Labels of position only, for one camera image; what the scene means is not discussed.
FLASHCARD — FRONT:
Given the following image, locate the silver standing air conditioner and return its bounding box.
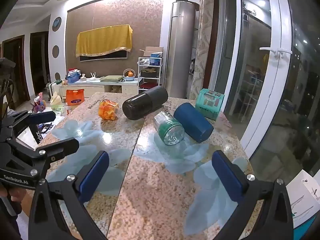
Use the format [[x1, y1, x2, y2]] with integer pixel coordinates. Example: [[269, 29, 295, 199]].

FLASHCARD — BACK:
[[165, 1, 200, 99]]

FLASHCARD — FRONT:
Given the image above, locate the dark wooden door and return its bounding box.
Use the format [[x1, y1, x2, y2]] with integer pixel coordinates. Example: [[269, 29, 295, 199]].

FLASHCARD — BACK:
[[1, 35, 28, 102], [30, 31, 50, 87]]

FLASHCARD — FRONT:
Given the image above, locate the clear bottle with green label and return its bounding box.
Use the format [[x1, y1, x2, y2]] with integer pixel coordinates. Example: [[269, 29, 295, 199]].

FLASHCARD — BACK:
[[153, 110, 185, 146]]

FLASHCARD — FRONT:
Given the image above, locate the colourful small box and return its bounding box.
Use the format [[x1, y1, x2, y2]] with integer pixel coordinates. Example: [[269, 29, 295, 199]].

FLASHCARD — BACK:
[[33, 96, 47, 113]]

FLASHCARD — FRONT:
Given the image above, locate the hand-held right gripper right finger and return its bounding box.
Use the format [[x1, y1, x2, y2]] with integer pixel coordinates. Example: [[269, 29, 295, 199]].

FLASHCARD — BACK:
[[212, 150, 294, 240]]

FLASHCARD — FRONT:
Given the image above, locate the white television cabinet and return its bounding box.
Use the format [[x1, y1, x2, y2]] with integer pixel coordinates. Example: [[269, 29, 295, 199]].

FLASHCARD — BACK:
[[60, 77, 143, 96]]

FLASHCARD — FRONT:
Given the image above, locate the teal printed box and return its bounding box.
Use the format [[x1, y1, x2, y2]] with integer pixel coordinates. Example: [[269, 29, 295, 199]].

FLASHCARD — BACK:
[[195, 88, 225, 121]]

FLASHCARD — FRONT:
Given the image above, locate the white wire shelf rack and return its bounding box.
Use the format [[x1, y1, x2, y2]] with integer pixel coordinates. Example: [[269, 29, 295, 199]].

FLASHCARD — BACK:
[[138, 57, 164, 91]]

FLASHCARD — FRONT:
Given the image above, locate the black cylindrical bottle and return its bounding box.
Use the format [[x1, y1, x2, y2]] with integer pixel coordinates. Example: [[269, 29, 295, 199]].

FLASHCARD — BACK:
[[122, 85, 169, 121]]

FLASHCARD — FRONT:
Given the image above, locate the green cushion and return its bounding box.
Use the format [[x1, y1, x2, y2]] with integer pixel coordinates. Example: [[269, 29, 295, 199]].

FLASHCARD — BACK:
[[100, 75, 124, 82]]

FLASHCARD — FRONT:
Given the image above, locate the white framed glass door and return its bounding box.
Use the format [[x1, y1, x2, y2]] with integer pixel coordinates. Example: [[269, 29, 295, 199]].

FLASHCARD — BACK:
[[208, 0, 320, 178]]

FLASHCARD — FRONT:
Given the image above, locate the orange snack bag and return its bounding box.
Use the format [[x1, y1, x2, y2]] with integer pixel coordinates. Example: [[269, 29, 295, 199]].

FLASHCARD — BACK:
[[98, 99, 119, 121]]

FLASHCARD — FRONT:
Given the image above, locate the dark blue cup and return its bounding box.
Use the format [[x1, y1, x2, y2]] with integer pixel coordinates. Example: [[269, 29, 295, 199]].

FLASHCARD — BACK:
[[173, 102, 214, 144]]

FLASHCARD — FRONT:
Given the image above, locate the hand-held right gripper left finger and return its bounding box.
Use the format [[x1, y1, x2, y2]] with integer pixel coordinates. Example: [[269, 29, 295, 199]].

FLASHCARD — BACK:
[[28, 151, 110, 240]]

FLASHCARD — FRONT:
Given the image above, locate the open cardboard box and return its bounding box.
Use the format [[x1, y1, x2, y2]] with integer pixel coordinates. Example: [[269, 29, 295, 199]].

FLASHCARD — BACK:
[[139, 46, 164, 58]]

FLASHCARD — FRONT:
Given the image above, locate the wall television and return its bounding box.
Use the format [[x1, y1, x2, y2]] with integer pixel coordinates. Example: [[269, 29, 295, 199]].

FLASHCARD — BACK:
[[79, 47, 128, 62]]

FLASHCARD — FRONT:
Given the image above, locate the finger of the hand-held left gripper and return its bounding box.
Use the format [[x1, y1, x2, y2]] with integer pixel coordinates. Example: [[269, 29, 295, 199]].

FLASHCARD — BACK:
[[7, 138, 80, 179], [4, 110, 56, 141]]

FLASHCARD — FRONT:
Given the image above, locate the fruit basket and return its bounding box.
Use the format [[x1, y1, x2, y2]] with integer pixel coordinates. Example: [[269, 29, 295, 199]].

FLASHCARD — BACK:
[[123, 68, 136, 82]]

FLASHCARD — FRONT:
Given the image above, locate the orange shopping bag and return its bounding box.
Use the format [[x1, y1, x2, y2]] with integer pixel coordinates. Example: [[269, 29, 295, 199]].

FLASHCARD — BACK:
[[65, 89, 85, 106]]

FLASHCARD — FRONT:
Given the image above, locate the white door handle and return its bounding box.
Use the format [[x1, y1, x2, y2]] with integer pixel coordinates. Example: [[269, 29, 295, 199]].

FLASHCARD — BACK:
[[259, 46, 293, 56]]

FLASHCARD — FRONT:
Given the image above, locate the patterned beige curtain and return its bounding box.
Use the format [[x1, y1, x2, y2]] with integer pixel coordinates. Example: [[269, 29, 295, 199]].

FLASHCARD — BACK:
[[189, 0, 216, 101]]

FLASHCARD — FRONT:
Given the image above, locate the yellow cloth cover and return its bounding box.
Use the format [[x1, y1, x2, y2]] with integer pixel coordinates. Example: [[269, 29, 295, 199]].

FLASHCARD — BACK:
[[75, 24, 133, 58]]

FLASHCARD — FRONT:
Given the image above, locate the person's left hand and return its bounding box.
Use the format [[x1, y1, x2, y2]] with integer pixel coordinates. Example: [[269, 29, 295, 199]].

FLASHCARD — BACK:
[[0, 186, 27, 207]]

